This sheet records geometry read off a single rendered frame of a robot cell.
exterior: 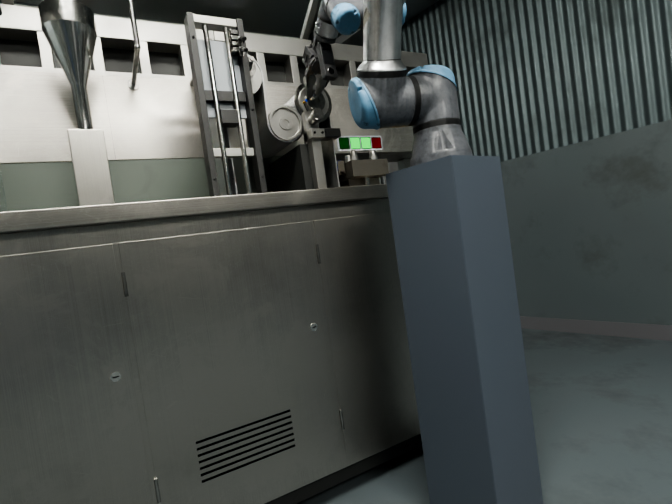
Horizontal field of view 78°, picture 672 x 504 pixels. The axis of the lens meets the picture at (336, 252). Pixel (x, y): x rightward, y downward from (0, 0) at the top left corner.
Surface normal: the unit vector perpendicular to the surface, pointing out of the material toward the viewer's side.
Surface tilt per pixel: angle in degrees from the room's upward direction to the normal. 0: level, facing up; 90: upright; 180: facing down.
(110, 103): 90
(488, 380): 90
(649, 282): 90
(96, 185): 90
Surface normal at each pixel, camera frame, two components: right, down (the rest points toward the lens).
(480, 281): 0.62, -0.06
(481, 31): -0.77, 0.13
